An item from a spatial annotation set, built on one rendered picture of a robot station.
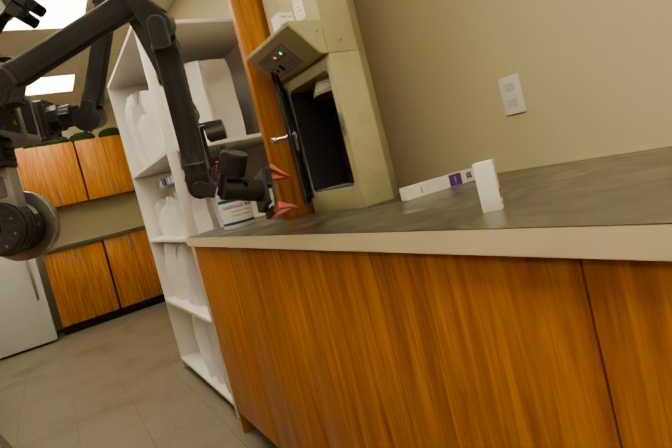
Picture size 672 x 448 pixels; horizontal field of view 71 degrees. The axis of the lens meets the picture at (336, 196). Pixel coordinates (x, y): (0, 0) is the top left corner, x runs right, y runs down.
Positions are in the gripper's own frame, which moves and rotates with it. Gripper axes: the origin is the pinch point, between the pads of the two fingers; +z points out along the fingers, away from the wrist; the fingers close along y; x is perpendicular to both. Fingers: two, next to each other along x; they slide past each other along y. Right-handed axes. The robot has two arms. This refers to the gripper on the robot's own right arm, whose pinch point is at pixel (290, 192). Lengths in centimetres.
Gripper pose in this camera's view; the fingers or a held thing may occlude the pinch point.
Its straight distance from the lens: 130.8
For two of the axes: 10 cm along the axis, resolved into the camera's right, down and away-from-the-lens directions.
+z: 8.3, 0.4, 5.5
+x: -4.9, 5.0, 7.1
